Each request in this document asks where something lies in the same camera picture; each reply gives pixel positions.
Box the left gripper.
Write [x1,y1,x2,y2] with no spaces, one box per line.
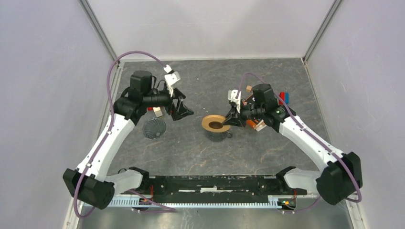
[143,85,193,120]

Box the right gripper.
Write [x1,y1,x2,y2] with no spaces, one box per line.
[223,101,265,128]

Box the wooden dripper holder ring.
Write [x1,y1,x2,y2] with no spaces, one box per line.
[201,114,232,133]

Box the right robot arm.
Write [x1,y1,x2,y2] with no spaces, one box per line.
[222,83,362,205]

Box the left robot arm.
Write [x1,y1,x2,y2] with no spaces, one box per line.
[63,71,193,209]

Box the coffee filter box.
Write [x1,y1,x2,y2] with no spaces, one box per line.
[245,94,268,133]

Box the glass coffee server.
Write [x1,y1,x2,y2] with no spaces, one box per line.
[204,130,233,142]

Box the glass cone dripper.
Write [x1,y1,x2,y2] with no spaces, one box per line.
[142,118,166,139]

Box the multicoloured block stack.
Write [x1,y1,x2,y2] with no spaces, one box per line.
[153,107,165,118]

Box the red and blue block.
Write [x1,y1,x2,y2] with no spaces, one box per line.
[278,92,289,105]

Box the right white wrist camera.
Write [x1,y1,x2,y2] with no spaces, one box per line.
[227,89,241,113]

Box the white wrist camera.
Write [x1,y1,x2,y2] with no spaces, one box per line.
[163,64,181,98]
[227,89,241,113]

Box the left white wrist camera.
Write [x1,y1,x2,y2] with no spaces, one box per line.
[163,64,181,98]

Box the aluminium frame rail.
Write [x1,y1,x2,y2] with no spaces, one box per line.
[73,175,359,203]

